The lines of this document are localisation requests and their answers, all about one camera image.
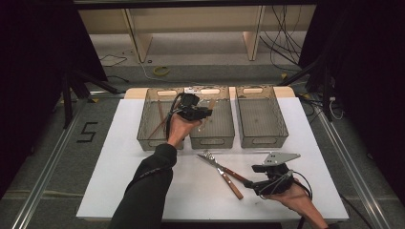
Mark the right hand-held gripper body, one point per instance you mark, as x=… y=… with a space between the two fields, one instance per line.
x=277 y=184

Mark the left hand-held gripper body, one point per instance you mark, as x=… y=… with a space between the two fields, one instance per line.
x=189 y=109

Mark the grey translucent plastic bin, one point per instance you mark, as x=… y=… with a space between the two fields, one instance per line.
x=219 y=127
x=153 y=140
x=261 y=120

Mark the person's left hand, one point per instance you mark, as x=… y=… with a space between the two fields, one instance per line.
x=180 y=130

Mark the person's right hand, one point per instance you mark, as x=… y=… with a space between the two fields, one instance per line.
x=297 y=200

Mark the yellow tape roll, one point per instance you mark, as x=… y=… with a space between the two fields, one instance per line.
x=156 y=71

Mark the white table sheet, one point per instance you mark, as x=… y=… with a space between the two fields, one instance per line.
x=197 y=206

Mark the beige desk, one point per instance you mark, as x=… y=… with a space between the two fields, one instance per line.
x=197 y=19

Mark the black metal stand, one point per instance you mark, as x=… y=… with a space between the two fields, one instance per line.
x=326 y=95
x=68 y=101

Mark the black curtain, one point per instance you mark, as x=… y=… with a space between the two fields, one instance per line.
x=375 y=79
x=31 y=79

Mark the aluminium floor rail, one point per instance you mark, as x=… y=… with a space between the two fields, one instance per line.
x=353 y=171
x=47 y=165

